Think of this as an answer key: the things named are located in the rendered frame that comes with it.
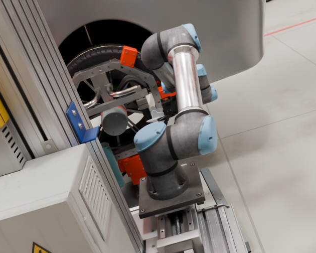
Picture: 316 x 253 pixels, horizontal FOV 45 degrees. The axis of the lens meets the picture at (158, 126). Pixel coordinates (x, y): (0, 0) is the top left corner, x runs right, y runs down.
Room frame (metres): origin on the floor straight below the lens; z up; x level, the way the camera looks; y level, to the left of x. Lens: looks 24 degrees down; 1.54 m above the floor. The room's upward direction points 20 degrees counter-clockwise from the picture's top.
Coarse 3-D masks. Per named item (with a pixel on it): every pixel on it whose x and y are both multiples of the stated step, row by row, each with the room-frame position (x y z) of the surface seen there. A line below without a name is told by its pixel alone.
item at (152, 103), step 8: (120, 96) 2.03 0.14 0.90; (152, 96) 2.11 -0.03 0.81; (96, 104) 2.03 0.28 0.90; (152, 104) 2.12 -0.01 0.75; (136, 112) 2.03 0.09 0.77; (128, 120) 2.03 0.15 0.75; (144, 120) 2.16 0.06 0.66; (136, 128) 2.03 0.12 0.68; (104, 136) 2.16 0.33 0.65; (112, 136) 2.17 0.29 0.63; (120, 136) 2.16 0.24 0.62; (128, 136) 2.12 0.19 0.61; (112, 144) 2.05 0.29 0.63; (120, 144) 2.04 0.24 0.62; (128, 144) 2.01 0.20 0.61
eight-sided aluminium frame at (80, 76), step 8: (104, 64) 1.93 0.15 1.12; (112, 64) 1.92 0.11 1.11; (120, 64) 1.92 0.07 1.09; (80, 72) 1.94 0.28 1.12; (88, 72) 1.93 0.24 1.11; (96, 72) 1.93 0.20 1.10; (128, 72) 1.93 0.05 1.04; (136, 72) 1.93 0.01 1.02; (144, 72) 1.97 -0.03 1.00; (72, 80) 1.92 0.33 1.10; (80, 80) 1.92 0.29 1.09; (144, 80) 1.93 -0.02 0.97; (152, 80) 1.92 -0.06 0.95; (152, 88) 1.93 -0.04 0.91; (160, 96) 1.93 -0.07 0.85; (160, 104) 1.93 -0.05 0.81; (112, 152) 1.97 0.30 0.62; (120, 152) 1.93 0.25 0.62; (128, 152) 1.93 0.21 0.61; (136, 152) 1.93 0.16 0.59
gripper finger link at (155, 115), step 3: (153, 111) 1.69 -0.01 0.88; (156, 111) 1.69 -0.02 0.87; (162, 111) 1.70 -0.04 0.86; (153, 114) 1.69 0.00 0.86; (156, 114) 1.69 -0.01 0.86; (159, 114) 1.69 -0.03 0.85; (162, 114) 1.69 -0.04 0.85; (153, 117) 1.69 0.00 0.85; (156, 117) 1.69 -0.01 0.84; (159, 117) 1.69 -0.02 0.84; (147, 120) 1.70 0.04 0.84; (150, 120) 1.69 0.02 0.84; (153, 120) 1.68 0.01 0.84; (156, 120) 1.68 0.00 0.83
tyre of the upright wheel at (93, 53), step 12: (96, 48) 2.11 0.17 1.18; (108, 48) 2.05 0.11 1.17; (120, 48) 2.07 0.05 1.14; (72, 60) 2.14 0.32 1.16; (84, 60) 2.01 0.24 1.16; (96, 60) 2.01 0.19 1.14; (108, 60) 2.01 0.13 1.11; (72, 72) 2.01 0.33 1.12; (156, 84) 2.01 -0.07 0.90; (168, 120) 2.02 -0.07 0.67
